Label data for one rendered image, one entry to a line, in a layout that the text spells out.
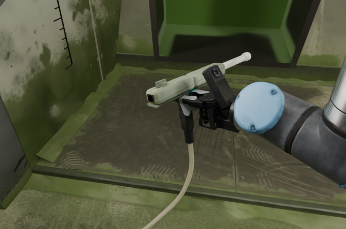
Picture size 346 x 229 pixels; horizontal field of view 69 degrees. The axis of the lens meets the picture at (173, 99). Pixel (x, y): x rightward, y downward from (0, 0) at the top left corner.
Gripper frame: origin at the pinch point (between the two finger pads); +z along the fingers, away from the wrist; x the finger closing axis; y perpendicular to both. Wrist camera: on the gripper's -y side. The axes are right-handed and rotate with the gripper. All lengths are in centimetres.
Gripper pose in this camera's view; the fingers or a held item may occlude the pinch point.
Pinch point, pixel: (182, 93)
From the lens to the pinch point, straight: 75.7
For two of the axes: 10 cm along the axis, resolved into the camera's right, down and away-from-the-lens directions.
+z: -7.0, -1.5, 7.0
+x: 7.0, -3.4, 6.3
